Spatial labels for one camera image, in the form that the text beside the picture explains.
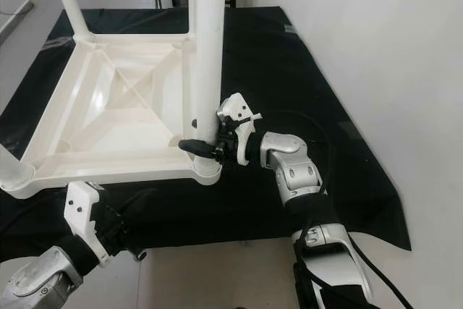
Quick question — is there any black wall cable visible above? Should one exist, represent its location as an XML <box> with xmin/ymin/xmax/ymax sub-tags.
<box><xmin>0</xmin><ymin>7</ymin><xmax>35</xmax><ymax>20</ymax></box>

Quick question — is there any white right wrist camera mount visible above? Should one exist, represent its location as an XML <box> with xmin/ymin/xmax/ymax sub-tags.
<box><xmin>217</xmin><ymin>92</ymin><xmax>263</xmax><ymax>166</ymax></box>

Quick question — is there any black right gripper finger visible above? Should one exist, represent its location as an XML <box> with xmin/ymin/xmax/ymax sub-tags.
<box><xmin>177</xmin><ymin>139</ymin><xmax>222</xmax><ymax>160</ymax></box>

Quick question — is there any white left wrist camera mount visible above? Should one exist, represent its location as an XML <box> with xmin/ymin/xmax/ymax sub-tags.
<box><xmin>64</xmin><ymin>180</ymin><xmax>111</xmax><ymax>267</ymax></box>

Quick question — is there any white plastic table top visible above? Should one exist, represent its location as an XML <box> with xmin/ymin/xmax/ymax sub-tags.
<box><xmin>11</xmin><ymin>30</ymin><xmax>222</xmax><ymax>198</ymax></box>

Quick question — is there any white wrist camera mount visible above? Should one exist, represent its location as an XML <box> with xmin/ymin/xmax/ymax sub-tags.
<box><xmin>64</xmin><ymin>180</ymin><xmax>111</xmax><ymax>267</ymax></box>
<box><xmin>217</xmin><ymin>92</ymin><xmax>263</xmax><ymax>166</ymax></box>

